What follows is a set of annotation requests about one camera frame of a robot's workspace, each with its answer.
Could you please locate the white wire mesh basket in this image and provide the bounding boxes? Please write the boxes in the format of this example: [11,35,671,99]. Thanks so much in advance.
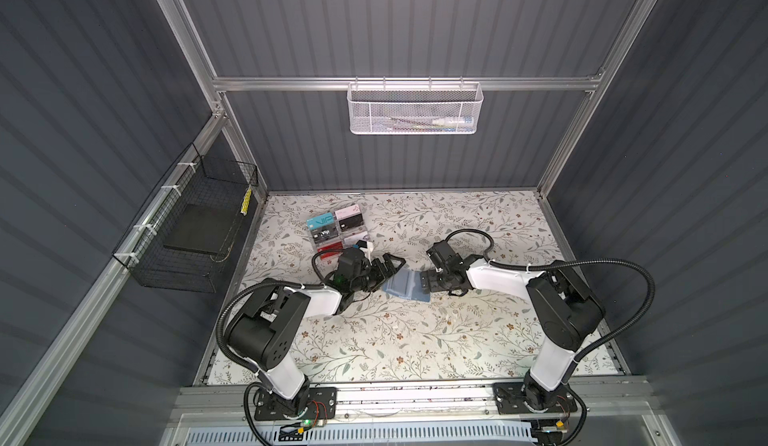
[346,82,484,135]

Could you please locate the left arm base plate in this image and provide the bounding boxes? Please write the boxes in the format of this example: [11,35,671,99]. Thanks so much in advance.
[252,387,338,421]

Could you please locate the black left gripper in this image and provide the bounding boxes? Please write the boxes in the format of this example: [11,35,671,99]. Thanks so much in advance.
[350,253,404,295]

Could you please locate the teal VIP card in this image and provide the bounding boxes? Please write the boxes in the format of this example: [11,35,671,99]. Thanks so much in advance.
[306,212,335,230]

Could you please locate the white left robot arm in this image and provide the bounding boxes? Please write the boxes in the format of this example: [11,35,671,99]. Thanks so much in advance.
[215,245,406,402]

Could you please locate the blue leather card wallet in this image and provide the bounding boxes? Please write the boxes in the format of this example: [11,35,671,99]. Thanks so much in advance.
[381,267,430,303]

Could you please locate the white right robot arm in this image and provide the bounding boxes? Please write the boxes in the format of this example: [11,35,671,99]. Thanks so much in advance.
[421,240,605,396]

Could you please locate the yellow marker pen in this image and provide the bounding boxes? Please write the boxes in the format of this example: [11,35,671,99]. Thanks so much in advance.
[239,186,252,216]

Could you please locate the black pad in basket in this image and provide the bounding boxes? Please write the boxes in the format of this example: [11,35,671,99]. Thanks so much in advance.
[163,204,237,255]

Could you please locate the white diamond VIP card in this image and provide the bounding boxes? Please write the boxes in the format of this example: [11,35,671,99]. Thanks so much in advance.
[343,231,369,247]

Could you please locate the black corrugated left cable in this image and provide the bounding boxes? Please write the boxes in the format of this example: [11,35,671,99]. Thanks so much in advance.
[214,249,346,375]

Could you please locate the pink VIP card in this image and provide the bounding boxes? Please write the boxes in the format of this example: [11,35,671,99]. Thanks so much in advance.
[334,204,362,220]

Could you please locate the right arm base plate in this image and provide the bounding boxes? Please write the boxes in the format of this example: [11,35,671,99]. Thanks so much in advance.
[492,381,578,416]

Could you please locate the pens in white basket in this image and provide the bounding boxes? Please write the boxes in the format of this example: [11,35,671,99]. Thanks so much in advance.
[388,116,476,134]

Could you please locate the black wire wall basket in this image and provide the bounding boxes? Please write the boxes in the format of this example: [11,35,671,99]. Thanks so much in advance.
[113,147,259,293]

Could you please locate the black gold-line VIP card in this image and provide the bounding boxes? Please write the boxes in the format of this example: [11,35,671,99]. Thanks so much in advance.
[338,214,365,233]

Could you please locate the clear acrylic card display stand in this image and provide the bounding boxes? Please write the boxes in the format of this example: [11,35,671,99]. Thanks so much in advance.
[306,204,370,259]

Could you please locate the black silver VIP card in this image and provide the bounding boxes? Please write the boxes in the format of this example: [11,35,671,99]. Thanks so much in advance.
[311,225,339,244]

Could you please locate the red VIP card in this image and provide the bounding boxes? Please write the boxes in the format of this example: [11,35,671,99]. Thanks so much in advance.
[317,241,344,259]

